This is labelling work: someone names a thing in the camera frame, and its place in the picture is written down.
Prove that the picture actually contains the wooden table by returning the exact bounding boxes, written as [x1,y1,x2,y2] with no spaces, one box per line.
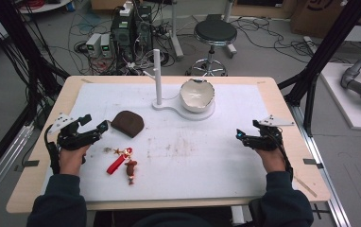
[6,75,332,215]

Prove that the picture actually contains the red strap keychain brown figurine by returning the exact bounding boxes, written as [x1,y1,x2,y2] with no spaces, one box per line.
[103,146,139,186]

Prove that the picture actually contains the person's right hand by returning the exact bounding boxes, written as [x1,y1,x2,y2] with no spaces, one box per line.
[255,147,287,174]

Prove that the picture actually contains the white platform board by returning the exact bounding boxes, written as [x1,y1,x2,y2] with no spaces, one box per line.
[319,61,361,131]

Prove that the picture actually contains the black metal frame post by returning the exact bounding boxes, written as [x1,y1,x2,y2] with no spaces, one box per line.
[0,0,71,187]
[277,0,361,138]

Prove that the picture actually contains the brown pouch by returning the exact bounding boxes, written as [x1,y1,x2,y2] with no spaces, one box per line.
[110,110,146,139]

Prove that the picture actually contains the grey power supply unit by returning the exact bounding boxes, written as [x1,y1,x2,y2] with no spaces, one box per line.
[99,33,112,59]
[85,32,103,59]

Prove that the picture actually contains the black round stool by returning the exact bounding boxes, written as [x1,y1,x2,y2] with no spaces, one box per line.
[185,19,238,78]

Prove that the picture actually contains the white bowl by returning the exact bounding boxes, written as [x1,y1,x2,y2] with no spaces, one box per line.
[179,78,216,114]

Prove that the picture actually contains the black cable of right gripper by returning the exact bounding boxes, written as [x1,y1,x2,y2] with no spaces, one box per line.
[275,135,295,183]

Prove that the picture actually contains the white power strip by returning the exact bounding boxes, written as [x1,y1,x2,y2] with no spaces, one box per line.
[118,0,134,18]

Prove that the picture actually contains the black tape strip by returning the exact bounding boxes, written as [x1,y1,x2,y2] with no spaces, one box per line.
[302,158,325,170]
[13,159,41,173]

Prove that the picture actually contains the white stand with post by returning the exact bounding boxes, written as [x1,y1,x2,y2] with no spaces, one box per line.
[142,48,216,122]

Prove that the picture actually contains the person's left hand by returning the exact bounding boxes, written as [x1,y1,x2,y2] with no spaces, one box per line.
[58,144,91,176]

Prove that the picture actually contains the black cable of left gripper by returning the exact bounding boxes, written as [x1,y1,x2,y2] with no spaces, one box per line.
[43,123,61,176]

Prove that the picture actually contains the white table mat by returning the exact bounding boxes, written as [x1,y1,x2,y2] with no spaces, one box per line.
[41,82,297,203]

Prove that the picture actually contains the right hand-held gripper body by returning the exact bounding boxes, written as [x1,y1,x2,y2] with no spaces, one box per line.
[243,114,296,151]

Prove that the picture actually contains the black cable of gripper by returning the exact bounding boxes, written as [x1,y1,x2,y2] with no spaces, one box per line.
[43,123,61,176]
[275,135,295,183]

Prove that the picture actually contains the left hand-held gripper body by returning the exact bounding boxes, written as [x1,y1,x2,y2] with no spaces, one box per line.
[47,113,102,151]

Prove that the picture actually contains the cardboard box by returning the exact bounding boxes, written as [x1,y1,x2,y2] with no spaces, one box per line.
[289,0,361,40]

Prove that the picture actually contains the person's lap dark clothing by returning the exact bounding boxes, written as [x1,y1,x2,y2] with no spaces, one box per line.
[93,208,252,227]

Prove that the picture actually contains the tangle of floor cables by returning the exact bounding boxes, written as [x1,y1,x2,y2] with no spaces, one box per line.
[234,15,352,65]

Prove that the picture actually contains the black computer tower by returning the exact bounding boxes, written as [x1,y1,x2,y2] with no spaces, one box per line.
[110,5,154,64]

